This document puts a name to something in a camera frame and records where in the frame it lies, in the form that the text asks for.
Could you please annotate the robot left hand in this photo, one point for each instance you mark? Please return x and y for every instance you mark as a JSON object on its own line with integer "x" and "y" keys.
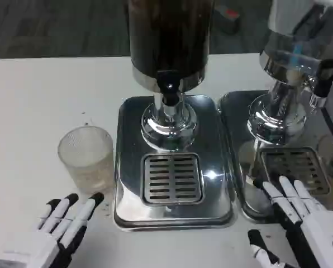
{"x": 57, "y": 223}

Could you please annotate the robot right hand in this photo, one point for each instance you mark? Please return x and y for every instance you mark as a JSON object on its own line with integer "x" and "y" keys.
{"x": 317, "y": 229}

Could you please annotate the clear ribbed glass cup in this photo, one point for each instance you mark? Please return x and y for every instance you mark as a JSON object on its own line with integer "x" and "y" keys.
{"x": 85, "y": 162}

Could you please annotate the black tap of dark dispenser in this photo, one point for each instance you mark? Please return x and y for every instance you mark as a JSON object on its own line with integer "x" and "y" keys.
{"x": 168, "y": 83}

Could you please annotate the steel slotted drip grid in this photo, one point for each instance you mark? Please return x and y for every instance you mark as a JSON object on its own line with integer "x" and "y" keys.
{"x": 173, "y": 178}
{"x": 297, "y": 164}

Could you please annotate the steel drip tray base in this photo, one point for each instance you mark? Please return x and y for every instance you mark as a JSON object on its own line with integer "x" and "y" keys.
{"x": 233, "y": 134}
{"x": 216, "y": 156}

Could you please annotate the black tap of clear dispenser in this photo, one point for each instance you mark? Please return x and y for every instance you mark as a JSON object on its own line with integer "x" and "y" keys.
{"x": 327, "y": 75}

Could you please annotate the steel dispenser with clear tank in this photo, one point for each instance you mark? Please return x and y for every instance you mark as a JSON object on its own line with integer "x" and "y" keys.
{"x": 283, "y": 69}

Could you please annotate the drink dispenser with dark drink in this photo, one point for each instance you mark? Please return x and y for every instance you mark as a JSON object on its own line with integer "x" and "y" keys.
{"x": 169, "y": 36}

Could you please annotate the grey box with red patch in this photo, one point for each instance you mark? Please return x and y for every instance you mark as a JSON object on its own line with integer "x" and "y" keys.
{"x": 228, "y": 19}

